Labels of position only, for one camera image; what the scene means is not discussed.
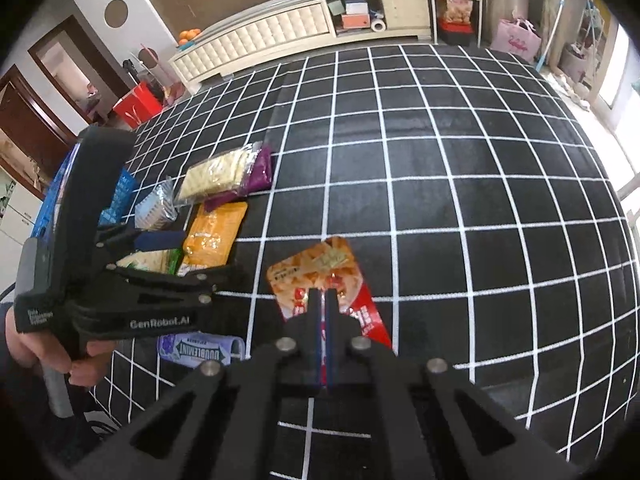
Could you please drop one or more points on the red chip packet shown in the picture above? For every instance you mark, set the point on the red chip packet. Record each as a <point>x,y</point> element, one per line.
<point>320,270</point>

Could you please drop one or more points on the red food gift box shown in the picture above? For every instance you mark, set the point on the red food gift box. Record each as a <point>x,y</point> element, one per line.
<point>457,11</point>

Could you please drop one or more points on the person's left hand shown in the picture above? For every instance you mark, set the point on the person's left hand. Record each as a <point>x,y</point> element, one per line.
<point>92,357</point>

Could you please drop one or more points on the brown door frame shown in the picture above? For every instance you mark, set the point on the brown door frame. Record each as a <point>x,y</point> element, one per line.
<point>50,45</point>

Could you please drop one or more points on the purple gum packet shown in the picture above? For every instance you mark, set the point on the purple gum packet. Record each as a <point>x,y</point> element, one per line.
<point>200,351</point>

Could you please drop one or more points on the brown wooden door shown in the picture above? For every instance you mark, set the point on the brown wooden door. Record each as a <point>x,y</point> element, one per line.
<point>25,130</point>

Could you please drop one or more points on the pink gift bag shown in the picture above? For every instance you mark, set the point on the pink gift bag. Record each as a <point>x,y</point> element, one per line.
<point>517,42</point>

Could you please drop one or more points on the white tv cabinet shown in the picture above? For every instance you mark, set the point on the white tv cabinet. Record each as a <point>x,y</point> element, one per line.
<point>280,30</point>

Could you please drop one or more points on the person's left forearm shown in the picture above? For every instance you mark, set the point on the person's left forearm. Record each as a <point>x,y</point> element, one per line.
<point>25,410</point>

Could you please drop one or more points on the green cracker packet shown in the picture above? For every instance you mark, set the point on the green cracker packet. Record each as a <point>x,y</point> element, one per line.
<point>150,260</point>

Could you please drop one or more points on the orange snack packet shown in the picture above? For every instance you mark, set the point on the orange snack packet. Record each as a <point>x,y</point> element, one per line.
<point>212,240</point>

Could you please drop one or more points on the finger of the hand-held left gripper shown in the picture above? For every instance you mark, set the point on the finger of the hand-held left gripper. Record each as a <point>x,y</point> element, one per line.
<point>220,277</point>
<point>157,241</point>

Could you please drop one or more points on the blue plastic basket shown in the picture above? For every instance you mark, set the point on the blue plastic basket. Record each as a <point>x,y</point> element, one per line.
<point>47,210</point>

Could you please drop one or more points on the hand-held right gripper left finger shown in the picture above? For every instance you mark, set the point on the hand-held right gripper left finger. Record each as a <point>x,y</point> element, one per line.
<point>316,330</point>

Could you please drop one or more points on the purple cracker packet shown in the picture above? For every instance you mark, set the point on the purple cracker packet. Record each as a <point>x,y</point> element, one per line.
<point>215,175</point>

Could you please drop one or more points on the orange box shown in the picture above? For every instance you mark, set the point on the orange box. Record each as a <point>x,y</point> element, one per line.
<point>356,20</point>

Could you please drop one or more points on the white paper roll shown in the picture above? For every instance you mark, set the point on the white paper roll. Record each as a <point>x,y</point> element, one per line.
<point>378,25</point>

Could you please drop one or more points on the light blue snack packet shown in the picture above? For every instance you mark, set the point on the light blue snack packet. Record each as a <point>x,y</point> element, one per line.
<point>156,205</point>

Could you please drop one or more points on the white shelf rack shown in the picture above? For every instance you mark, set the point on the white shelf rack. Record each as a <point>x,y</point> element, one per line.
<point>457,5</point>

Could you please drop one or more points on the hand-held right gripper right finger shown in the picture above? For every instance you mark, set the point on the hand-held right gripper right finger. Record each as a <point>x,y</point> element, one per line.
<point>334,330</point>

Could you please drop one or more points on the pile of oranges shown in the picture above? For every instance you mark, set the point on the pile of oranges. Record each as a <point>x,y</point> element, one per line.
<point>190,36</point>

